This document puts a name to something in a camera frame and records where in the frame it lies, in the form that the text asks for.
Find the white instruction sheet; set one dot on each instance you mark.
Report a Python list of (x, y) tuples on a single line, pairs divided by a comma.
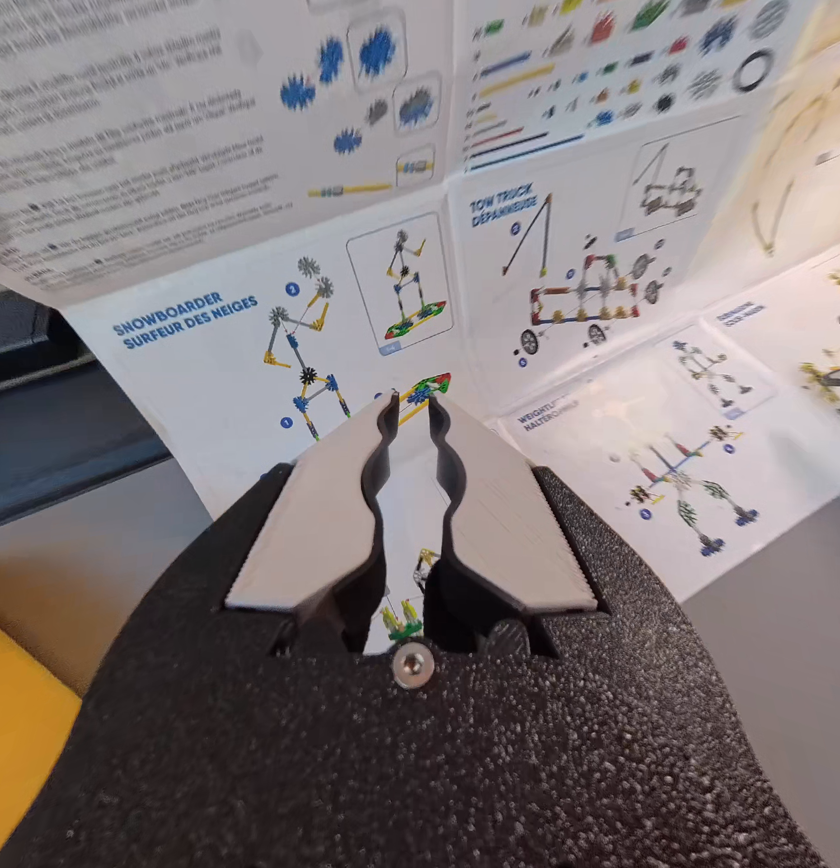
[(460, 271)]

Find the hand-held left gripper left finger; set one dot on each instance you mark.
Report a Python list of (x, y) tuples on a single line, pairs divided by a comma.
[(311, 529)]

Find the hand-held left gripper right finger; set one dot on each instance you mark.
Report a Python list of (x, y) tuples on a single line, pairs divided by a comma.
[(514, 529)]

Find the yellow parts bin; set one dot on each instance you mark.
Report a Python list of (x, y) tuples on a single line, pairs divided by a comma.
[(20, 712)]

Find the grey desk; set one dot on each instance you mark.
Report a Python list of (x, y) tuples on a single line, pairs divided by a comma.
[(87, 563)]

